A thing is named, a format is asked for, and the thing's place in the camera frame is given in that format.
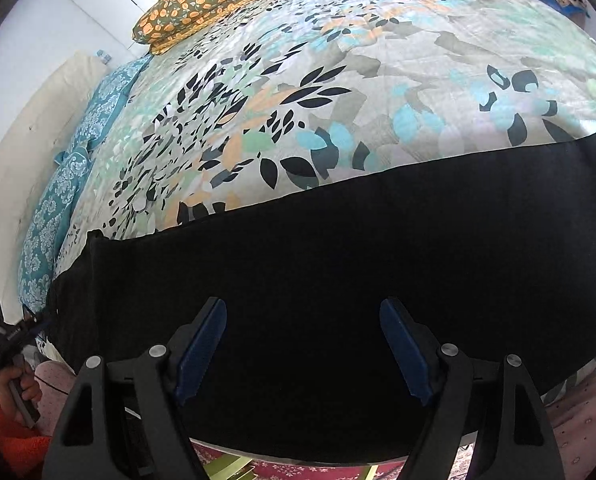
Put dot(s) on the floral leaf bedspread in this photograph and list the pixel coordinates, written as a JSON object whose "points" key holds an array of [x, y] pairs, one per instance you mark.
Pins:
{"points": [[283, 96]]}

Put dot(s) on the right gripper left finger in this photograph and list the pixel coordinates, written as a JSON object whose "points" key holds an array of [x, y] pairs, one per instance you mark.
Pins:
{"points": [[124, 419]]}

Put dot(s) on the green plastic object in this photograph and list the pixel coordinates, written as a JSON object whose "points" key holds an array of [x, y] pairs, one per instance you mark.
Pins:
{"points": [[240, 467]]}

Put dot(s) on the teal floral pillow far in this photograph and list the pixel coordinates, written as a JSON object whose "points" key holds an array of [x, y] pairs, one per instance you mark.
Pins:
{"points": [[108, 99]]}

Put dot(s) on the cream padded headboard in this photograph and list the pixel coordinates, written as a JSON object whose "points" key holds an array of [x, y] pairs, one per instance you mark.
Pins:
{"points": [[42, 129]]}

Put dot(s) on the teal floral pillow near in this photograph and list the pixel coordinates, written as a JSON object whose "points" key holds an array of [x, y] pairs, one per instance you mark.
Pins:
{"points": [[49, 224]]}

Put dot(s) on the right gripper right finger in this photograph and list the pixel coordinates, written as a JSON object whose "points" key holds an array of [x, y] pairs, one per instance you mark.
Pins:
{"points": [[516, 442]]}

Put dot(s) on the left hand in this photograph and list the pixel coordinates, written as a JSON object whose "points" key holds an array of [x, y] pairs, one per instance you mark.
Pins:
{"points": [[29, 391]]}

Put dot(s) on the teal floral pillow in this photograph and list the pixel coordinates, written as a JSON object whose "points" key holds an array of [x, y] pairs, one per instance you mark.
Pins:
{"points": [[49, 224], [108, 99]]}

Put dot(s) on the black pants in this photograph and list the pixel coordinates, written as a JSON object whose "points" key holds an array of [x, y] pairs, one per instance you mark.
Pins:
{"points": [[494, 252]]}

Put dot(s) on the red patterned rug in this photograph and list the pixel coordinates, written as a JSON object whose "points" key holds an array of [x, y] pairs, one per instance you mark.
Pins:
{"points": [[207, 453]]}

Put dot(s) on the orange fuzzy left sleeve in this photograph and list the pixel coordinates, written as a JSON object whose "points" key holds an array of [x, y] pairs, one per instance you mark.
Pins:
{"points": [[24, 449]]}

